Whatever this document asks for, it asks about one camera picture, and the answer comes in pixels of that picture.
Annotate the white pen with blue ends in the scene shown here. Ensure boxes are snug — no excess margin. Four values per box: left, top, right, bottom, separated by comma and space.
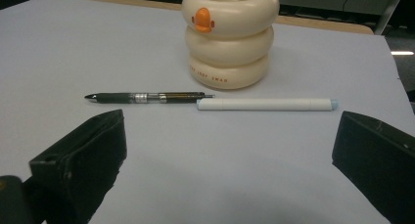
196, 98, 340, 112

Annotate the cream duck pen holder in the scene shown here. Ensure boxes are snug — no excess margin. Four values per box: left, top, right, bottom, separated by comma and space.
181, 0, 281, 91

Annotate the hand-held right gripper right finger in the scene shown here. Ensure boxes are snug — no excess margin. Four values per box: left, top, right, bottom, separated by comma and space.
331, 111, 415, 224

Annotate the black pen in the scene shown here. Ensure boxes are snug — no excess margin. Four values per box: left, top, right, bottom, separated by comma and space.
83, 91, 216, 105

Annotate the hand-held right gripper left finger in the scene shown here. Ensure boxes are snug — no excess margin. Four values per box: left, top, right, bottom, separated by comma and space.
28, 109, 128, 224

